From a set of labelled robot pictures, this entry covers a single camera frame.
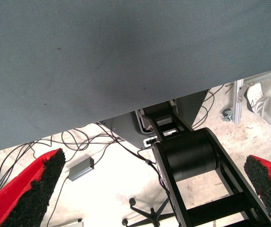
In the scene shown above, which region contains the thin adapter power cable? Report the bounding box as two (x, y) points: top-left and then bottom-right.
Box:
(45, 176), (70, 227)

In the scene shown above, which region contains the aluminium frame post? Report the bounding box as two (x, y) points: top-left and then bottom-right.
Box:
(232, 80), (245, 125)

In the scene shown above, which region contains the black office chair base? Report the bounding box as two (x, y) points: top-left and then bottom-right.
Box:
(122, 198), (174, 227)

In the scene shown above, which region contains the grey caster wheel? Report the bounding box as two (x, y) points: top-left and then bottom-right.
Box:
(221, 108), (234, 122)

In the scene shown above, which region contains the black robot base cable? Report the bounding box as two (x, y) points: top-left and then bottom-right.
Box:
(122, 139), (173, 204)

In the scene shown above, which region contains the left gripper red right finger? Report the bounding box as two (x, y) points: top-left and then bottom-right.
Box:
(244, 155), (271, 227)

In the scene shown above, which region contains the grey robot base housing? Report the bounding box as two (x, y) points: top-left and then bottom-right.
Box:
(97, 89), (209, 149)

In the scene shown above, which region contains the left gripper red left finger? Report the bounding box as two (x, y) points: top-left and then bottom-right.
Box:
(0, 148), (67, 227)

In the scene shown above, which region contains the white shoe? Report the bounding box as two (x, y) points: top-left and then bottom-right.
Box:
(244, 82), (267, 114)

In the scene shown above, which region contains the thin black floor cable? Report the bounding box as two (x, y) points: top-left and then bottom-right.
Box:
(192, 85), (225, 130)
(0, 122), (126, 201)

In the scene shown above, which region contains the dark grey table cloth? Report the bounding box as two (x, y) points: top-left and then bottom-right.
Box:
(0, 0), (271, 156)

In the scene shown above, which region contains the aluminium table frame rail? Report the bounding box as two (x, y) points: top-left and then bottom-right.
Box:
(241, 68), (271, 84)

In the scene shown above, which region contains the grey power adapter box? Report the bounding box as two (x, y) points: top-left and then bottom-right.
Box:
(68, 157), (95, 182)

